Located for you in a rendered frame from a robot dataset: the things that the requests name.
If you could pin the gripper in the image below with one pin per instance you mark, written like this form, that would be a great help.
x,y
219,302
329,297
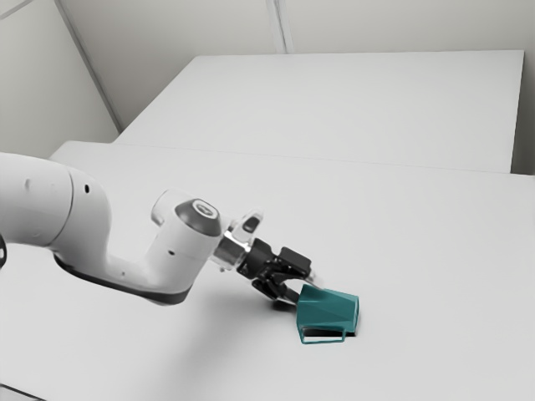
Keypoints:
x,y
267,259

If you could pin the teal faceted mug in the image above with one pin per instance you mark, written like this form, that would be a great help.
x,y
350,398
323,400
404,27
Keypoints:
x,y
328,311

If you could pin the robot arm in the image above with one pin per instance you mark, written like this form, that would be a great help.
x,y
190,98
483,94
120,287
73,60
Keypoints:
x,y
83,234

